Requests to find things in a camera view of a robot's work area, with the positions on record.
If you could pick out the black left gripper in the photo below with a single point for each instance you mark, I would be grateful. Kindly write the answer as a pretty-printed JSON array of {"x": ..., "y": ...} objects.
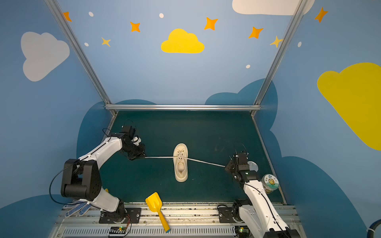
[{"x": 136, "y": 151}]

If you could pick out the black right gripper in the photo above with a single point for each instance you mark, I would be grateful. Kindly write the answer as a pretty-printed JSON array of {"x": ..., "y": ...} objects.
[{"x": 231, "y": 167}]

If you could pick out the white canvas sneaker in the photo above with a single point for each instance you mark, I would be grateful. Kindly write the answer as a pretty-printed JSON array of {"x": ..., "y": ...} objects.
[{"x": 180, "y": 159}]

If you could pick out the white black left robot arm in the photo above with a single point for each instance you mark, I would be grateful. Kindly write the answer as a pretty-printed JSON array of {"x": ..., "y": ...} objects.
[{"x": 82, "y": 181}]

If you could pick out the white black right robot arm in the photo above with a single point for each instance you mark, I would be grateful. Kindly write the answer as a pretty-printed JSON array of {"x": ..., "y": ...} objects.
[{"x": 259, "y": 214}]

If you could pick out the round tin can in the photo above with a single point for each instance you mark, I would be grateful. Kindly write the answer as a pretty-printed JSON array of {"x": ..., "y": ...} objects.
[{"x": 270, "y": 183}]

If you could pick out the yellow toy shovel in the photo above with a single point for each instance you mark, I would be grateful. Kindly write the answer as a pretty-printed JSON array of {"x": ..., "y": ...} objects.
[{"x": 155, "y": 204}]

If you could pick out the back horizontal aluminium bar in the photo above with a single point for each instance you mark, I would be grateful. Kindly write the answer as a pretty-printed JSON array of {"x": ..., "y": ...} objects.
[{"x": 137, "y": 107}]

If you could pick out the right green circuit board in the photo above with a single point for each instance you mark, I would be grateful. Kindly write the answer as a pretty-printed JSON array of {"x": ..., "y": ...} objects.
[{"x": 242, "y": 232}]

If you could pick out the green circuit board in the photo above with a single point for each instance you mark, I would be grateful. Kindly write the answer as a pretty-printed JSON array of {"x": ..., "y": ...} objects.
[
  {"x": 242, "y": 232},
  {"x": 117, "y": 232}
]

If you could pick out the blue dotted work glove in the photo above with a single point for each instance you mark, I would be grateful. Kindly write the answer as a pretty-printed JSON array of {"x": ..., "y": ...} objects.
[{"x": 78, "y": 207}]

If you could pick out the left green circuit board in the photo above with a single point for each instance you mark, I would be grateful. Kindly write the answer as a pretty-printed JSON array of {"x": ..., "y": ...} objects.
[{"x": 117, "y": 232}]

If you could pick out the left side aluminium floor rail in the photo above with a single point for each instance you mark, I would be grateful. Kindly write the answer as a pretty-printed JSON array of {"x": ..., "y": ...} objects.
[{"x": 105, "y": 134}]

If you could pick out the aluminium floor rail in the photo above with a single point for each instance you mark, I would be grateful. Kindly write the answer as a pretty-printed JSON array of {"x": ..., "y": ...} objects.
[
  {"x": 105, "y": 134},
  {"x": 264, "y": 120}
]

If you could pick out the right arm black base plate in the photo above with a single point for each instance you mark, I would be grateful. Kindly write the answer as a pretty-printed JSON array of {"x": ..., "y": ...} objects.
[{"x": 228, "y": 214}]

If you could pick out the right side aluminium floor rail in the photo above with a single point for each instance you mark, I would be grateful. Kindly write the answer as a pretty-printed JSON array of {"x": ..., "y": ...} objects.
[{"x": 264, "y": 120}]

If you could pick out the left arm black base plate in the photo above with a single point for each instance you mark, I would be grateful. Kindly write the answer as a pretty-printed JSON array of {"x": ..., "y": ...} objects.
[{"x": 129, "y": 215}]

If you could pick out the aluminium front rail platform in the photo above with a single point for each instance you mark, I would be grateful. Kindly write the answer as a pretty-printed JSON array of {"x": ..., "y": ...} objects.
[{"x": 186, "y": 220}]

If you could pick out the left aluminium frame post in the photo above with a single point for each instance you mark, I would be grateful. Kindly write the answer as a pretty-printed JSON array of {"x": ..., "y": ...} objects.
[{"x": 75, "y": 44}]

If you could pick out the aluminium frame post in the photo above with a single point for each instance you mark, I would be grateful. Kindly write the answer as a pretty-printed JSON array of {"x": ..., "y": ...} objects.
[
  {"x": 75, "y": 44},
  {"x": 289, "y": 33}
]

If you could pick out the right aluminium frame post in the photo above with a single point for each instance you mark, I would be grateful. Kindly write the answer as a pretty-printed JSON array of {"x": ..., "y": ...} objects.
[{"x": 289, "y": 33}]

